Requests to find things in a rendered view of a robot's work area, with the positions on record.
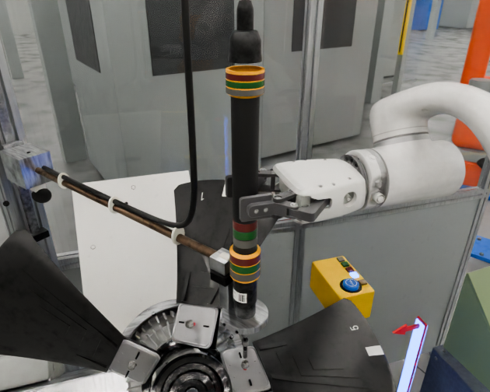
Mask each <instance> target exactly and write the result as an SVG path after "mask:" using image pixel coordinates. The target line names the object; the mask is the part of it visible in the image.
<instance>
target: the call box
mask: <svg viewBox="0 0 490 392"><path fill-rule="evenodd" d="M341 257H343V256H341ZM343 258H344V259H345V257H343ZM345 261H347V260H346V259H345ZM347 262H348V261H347ZM348 263H349V262H348ZM349 267H352V265H351V264H350V263H349ZM345 268H346V267H345ZM345 268H344V267H343V266H342V265H341V262H339V261H338V260H337V257H333V258H329V259H325V260H320V261H314V262H312V268H311V276H310V288H311V289H312V290H313V292H314V293H315V295H316V296H317V298H318V299H319V300H320V302H321V303H322V305H323V306H324V308H327V307H328V306H330V305H332V304H334V303H336V302H337V301H339V300H341V299H343V298H346V299H349V300H351V301H352V302H353V303H354V304H355V305H356V307H357V308H358V309H359V311H360V312H361V313H362V315H363V316H364V317H365V318H367V317H370V313H371V309H372V304H373V297H374V290H373V288H372V287H371V286H370V285H369V284H368V283H367V285H360V284H359V289H358V290H356V291H349V290H347V289H345V288H344V287H343V280H345V279H347V278H353V277H352V276H351V275H350V273H351V272H349V273H348V272H347V271H346V270H345ZM352 268H353V267H352ZM353 269H354V268H353ZM355 271H356V270H355V269H354V271H353V272H355ZM356 273H357V274H358V275H359V277H358V278H354V279H355V280H356V281H357V282H358V280H361V279H364V278H363V277H362V276H361V275H360V274H359V273H358V272H357V271H356Z"/></svg>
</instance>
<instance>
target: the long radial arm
mask: <svg viewBox="0 0 490 392"><path fill-rule="evenodd" d="M126 380H127V379H126V378H124V377H122V376H119V375H117V374H116V373H113V372H111V371H110V370H108V371H107V372H106V373H105V372H101V371H97V370H94V369H87V368H83V369H77V370H73V371H70V372H66V373H63V374H62V375H61V376H60V377H56V378H54V379H52V380H50V381H47V380H46V381H43V382H39V383H34V384H30V385H26V386H23V387H17V388H14V389H10V390H4V391H1V392H130V391H126V390H127V389H128V388H129V383H126Z"/></svg>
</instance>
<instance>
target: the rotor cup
mask: <svg viewBox="0 0 490 392"><path fill-rule="evenodd" d="M194 348H198V349H199V350H200V351H199V352H196V351H195V350H194ZM156 351H158V352H161V353H162V354H163V355H162V356H161V358H160V360H159V362H158V363H157V365H156V367H155V369H154V370H153V371H152V373H151V375H150V376H149V378H148V379H147V381H146V382H145V383H144V384H142V392H187V391H188V390H189V389H191V388H195V389H197V390H198V392H233V387H232V382H231V379H230V377H229V374H228V372H227V370H226V368H225V367H224V365H223V364H222V363H221V361H220V358H219V356H220V355H221V354H220V352H219V351H218V349H216V350H214V349H210V348H199V347H195V346H192V345H185V344H181V343H177V342H174V341H173V340H172V338H171V339H170V340H168V341H165V342H164V343H162V344H161V345H160V346H159V347H158V348H157V349H156ZM154 372H156V377H155V379H154V380H152V376H153V374H154Z"/></svg>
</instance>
